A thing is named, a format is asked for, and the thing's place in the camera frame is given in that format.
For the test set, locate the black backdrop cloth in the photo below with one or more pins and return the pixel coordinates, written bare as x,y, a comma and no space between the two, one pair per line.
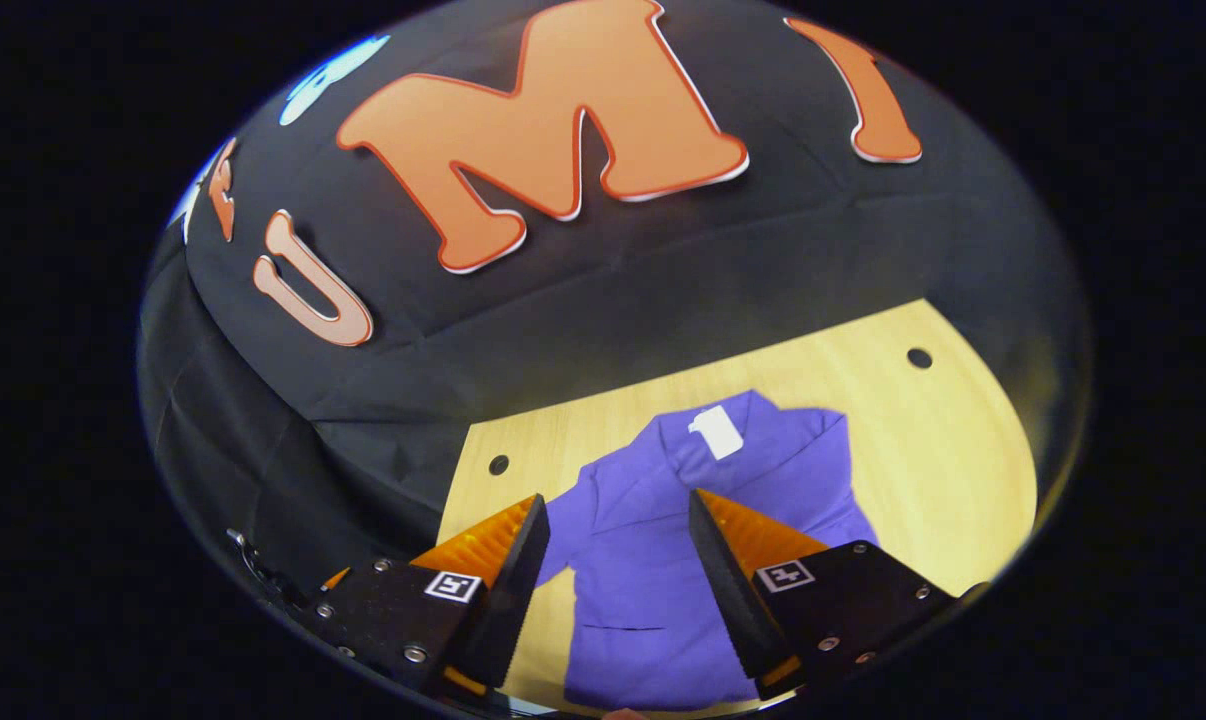
663,270

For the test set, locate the purple shirt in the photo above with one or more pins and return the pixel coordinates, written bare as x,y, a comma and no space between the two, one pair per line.
643,560

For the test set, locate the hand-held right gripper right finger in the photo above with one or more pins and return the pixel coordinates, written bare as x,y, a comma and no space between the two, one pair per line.
728,600

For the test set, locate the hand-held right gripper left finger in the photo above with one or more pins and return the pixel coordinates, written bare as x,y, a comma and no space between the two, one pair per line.
518,590

